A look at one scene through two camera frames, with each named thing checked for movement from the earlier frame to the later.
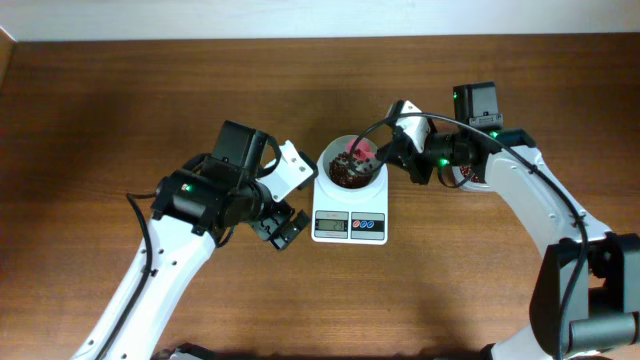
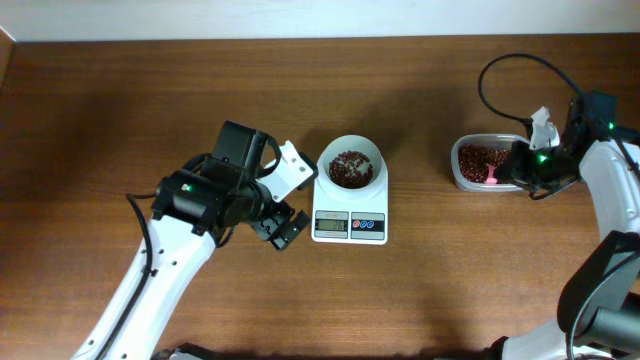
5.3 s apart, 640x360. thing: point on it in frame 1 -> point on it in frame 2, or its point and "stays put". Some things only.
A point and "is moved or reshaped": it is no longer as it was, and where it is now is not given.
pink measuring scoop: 362,150 is moved or reshaped
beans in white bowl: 348,171 stays put
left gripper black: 268,229 stays put
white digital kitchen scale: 358,222 stays put
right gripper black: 402,148 -> 512,170
